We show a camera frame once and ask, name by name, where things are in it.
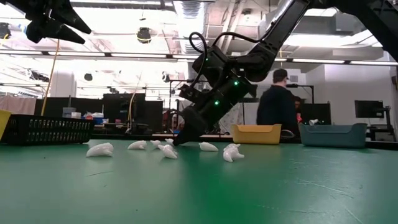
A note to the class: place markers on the person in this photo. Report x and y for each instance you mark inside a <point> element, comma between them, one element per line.
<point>276,105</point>
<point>298,104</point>

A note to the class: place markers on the black computer monitor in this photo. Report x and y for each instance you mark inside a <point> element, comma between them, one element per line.
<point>317,113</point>
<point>368,109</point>

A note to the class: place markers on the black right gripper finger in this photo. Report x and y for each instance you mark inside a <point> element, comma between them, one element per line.
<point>192,124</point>

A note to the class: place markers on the black slotted basket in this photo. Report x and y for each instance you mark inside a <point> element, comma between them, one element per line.
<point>46,130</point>

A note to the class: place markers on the LED light bar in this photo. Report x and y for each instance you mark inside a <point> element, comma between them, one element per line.
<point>124,56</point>

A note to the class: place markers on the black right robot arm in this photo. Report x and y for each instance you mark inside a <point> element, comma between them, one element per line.
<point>280,31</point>

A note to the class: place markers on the yellow slotted basket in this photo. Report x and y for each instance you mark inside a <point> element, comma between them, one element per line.
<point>3,121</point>

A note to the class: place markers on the black frame stand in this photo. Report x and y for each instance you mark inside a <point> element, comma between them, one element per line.
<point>306,85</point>

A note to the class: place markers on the grey storage box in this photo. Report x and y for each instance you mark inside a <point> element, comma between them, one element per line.
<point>68,112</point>

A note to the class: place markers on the pink curtain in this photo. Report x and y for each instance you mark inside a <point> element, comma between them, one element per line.
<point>17,105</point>

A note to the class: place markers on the black round ceiling fixture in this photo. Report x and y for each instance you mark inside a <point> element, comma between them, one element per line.
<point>144,35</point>

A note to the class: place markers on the white column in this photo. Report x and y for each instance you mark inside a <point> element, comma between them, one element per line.
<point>63,82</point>

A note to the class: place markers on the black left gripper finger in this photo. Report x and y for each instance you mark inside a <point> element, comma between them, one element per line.
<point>63,35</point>
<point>70,21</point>

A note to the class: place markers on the black partition wall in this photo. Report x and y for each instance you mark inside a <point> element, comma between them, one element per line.
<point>124,105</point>

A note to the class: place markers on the yellow plastic tub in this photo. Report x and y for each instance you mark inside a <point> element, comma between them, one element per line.
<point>255,135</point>

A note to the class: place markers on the silver ventilation duct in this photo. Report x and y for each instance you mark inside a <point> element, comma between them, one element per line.
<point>189,9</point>

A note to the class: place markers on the blue-grey plastic tub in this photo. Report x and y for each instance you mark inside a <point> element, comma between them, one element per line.
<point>332,138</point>

